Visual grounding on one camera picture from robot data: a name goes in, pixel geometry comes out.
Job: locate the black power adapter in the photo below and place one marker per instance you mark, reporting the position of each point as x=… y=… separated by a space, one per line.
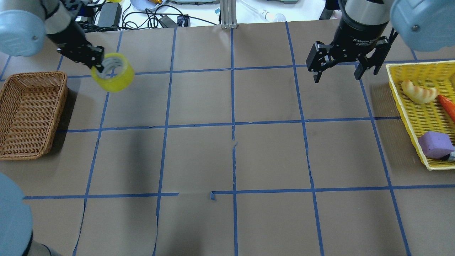
x=110 y=15

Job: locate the yellow toy banana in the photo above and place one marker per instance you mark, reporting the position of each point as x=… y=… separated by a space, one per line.
x=418 y=94

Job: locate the yellow woven basket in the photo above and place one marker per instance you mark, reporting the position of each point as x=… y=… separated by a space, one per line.
x=421 y=118

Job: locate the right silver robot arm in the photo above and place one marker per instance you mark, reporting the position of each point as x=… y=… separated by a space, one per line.
x=424 y=25

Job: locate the orange toy carrot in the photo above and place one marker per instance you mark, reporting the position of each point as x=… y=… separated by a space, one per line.
x=448 y=106

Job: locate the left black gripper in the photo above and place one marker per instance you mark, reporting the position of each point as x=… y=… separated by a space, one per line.
x=67 y=36

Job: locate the white light bulb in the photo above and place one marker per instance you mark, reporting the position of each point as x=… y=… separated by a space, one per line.
x=273 y=17

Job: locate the brass cylinder tool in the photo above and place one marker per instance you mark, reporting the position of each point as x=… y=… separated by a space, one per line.
x=156 y=2

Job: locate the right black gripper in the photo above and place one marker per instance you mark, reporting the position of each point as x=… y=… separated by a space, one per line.
x=359 y=31

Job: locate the yellow tape roll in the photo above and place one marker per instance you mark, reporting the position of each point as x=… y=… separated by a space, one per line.
x=118 y=79

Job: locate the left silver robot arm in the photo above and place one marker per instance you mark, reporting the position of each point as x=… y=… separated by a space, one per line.
x=26 y=23

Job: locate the blue plate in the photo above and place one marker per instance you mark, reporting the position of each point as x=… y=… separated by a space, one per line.
x=142 y=5

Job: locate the purple sponge block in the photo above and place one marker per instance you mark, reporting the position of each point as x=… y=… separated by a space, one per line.
x=437 y=145

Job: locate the aluminium frame post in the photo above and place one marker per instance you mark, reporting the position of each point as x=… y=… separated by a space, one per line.
x=228 y=14

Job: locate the brown wicker basket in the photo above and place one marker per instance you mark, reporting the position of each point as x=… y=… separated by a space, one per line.
x=31 y=107

